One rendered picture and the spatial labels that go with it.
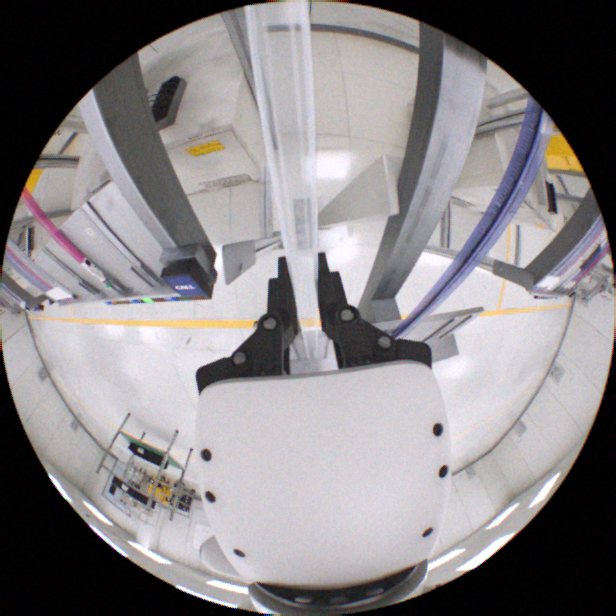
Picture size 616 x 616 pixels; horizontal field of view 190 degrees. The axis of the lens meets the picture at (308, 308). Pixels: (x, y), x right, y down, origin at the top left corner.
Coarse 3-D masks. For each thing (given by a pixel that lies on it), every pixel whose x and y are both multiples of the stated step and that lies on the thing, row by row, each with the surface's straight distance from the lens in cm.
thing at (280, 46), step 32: (256, 32) 6; (288, 32) 6; (256, 64) 6; (288, 64) 6; (256, 96) 6; (288, 96) 6; (288, 128) 6; (288, 160) 6; (288, 192) 7; (288, 224) 7; (288, 256) 8
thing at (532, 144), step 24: (528, 96) 13; (528, 120) 12; (528, 144) 12; (528, 168) 12; (504, 192) 12; (504, 216) 12; (480, 240) 13; (456, 264) 15; (432, 288) 17; (456, 288) 17; (432, 312) 20
